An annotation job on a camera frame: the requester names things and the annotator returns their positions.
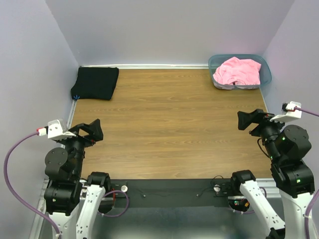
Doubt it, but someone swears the pink t-shirt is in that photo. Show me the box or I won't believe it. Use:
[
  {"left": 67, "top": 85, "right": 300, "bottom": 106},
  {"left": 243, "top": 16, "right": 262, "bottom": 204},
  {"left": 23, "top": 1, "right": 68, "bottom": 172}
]
[{"left": 213, "top": 57, "right": 261, "bottom": 86}]

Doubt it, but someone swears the blue translucent plastic bin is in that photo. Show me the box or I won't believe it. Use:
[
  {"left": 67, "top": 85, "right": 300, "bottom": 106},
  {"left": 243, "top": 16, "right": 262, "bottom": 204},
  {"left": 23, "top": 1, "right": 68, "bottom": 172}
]
[{"left": 208, "top": 54, "right": 272, "bottom": 90}]

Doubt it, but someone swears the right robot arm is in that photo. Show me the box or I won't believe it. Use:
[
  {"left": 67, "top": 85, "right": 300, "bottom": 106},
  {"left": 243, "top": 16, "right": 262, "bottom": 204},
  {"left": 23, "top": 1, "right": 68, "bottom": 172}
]
[{"left": 230, "top": 103, "right": 319, "bottom": 239}]

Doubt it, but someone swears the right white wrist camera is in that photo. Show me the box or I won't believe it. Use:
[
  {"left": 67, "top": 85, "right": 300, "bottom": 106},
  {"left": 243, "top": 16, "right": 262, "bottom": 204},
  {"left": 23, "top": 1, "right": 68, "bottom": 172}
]
[{"left": 270, "top": 101, "right": 302, "bottom": 123}]

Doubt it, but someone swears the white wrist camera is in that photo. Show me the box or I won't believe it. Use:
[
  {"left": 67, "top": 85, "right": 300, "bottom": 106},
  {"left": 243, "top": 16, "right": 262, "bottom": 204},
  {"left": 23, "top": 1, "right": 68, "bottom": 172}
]
[
  {"left": 36, "top": 119, "right": 76, "bottom": 141},
  {"left": 270, "top": 101, "right": 302, "bottom": 123}
]

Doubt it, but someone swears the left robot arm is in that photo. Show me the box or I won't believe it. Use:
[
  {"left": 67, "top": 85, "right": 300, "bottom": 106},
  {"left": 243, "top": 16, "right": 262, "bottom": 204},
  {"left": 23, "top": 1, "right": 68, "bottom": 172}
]
[{"left": 44, "top": 119, "right": 111, "bottom": 239}]

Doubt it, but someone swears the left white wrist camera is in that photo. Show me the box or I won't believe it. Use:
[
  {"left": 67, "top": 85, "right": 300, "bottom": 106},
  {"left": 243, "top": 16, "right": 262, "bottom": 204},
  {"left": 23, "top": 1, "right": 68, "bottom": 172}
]
[{"left": 36, "top": 119, "right": 76, "bottom": 141}]

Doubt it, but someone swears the folded black t-shirt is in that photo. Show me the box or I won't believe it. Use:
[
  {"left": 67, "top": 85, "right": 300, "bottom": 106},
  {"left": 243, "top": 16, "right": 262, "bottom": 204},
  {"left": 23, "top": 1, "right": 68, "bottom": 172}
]
[{"left": 70, "top": 67, "right": 119, "bottom": 101}]

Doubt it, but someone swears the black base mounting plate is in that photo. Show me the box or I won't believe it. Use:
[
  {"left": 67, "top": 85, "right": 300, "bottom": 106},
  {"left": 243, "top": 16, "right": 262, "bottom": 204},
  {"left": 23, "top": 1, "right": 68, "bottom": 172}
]
[{"left": 111, "top": 176, "right": 234, "bottom": 208}]

